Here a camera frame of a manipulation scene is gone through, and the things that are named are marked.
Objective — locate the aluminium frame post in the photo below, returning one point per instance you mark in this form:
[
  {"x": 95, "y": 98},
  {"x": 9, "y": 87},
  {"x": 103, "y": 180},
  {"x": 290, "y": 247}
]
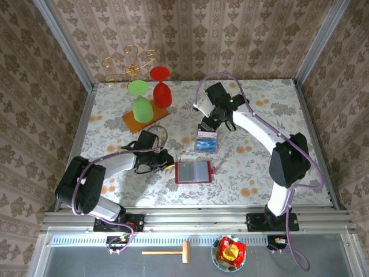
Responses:
[
  {"x": 319, "y": 43},
  {"x": 67, "y": 46}
]

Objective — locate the grey metal panel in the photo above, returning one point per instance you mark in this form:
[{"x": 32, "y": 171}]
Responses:
[{"x": 331, "y": 259}]

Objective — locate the green wine glass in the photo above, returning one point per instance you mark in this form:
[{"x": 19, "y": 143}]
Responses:
[{"x": 142, "y": 111}]

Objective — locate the red wine glass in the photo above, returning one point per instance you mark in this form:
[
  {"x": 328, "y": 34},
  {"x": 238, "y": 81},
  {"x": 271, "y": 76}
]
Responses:
[{"x": 162, "y": 95}]

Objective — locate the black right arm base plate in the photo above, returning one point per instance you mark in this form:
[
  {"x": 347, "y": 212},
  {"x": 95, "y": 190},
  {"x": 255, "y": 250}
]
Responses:
[{"x": 255, "y": 223}]

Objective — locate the orange wooden rack base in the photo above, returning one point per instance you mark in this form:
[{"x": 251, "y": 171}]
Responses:
[{"x": 131, "y": 122}]

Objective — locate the red card holder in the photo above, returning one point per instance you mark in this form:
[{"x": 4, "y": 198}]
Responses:
[{"x": 201, "y": 171}]

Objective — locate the floral table cover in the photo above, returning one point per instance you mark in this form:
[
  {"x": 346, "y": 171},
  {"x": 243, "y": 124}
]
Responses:
[{"x": 288, "y": 95}]

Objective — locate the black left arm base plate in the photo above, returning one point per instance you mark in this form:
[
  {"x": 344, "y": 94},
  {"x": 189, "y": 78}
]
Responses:
[{"x": 137, "y": 222}]

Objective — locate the wooden mallet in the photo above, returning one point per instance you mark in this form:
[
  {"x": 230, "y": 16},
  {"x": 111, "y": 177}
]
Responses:
[{"x": 186, "y": 252}]

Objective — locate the red yellow snack bag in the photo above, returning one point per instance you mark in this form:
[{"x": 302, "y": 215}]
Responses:
[{"x": 230, "y": 252}]

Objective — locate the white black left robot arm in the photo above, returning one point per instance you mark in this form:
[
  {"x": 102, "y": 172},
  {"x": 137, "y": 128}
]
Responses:
[{"x": 118, "y": 164}]

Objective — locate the slotted metal strip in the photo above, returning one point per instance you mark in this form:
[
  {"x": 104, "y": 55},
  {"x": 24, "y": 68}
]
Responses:
[{"x": 173, "y": 241}]

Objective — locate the blue credit card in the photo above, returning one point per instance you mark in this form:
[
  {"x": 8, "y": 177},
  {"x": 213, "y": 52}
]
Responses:
[{"x": 206, "y": 145}]

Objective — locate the aluminium frame cross rail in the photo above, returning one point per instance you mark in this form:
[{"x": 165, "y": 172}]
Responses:
[{"x": 196, "y": 222}]

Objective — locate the aluminium table side rail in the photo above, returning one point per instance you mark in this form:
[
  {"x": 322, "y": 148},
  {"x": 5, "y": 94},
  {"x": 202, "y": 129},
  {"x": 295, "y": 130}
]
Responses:
[
  {"x": 306, "y": 109},
  {"x": 75, "y": 144}
]

